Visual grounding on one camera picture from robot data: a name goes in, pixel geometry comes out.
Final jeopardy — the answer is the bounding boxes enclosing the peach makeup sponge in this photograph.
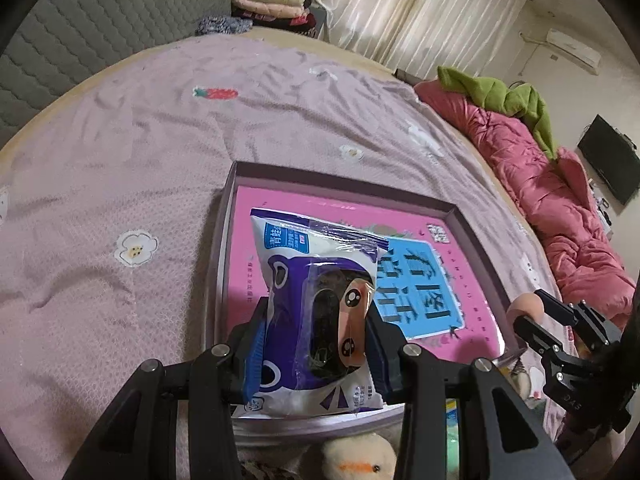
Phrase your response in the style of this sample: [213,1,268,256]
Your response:
[506,292,544,327]

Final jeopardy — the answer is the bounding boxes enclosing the purple doll face packet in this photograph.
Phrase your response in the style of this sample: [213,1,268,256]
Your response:
[236,208,388,418]

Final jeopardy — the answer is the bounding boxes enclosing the teddy bear purple dress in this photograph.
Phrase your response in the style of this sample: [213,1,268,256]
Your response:
[321,434,397,480]

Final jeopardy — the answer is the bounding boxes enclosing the yellow doll face packet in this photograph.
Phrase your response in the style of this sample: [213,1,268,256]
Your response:
[446,399,460,480]

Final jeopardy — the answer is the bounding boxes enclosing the leopard print scrunchie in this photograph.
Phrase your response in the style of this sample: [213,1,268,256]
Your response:
[240,460,302,480]

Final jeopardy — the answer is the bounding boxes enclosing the purple cardboard box tray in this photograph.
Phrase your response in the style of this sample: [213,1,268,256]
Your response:
[204,162,523,448]

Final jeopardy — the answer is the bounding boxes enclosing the pink and blue book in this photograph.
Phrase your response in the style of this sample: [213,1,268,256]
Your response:
[224,184,506,362]

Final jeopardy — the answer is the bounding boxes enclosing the pink quilt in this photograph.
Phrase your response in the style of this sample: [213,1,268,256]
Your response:
[414,80,636,328]

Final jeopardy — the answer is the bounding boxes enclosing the green blanket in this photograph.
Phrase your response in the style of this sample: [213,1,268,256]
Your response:
[437,66,558,160]

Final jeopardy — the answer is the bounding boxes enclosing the purple patterned bed sheet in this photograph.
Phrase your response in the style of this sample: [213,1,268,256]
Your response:
[1,36,556,479]

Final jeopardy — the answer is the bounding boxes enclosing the white air conditioner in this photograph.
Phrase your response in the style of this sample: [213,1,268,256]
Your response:
[546,28,601,75]

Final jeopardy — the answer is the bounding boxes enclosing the white curtains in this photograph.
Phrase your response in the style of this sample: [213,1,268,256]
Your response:
[317,0,527,79]

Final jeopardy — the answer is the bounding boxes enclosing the blue patterned cloth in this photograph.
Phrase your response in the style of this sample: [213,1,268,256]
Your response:
[195,15,253,36]

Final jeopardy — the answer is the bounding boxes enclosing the stack of folded clothes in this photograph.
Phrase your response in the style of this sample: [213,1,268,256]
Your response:
[231,0,317,36]

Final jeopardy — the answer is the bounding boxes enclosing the grey quilted headboard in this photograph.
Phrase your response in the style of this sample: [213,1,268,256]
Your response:
[1,0,231,142]

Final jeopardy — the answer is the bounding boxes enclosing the black wall television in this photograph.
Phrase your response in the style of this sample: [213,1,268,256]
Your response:
[577,115,640,205]

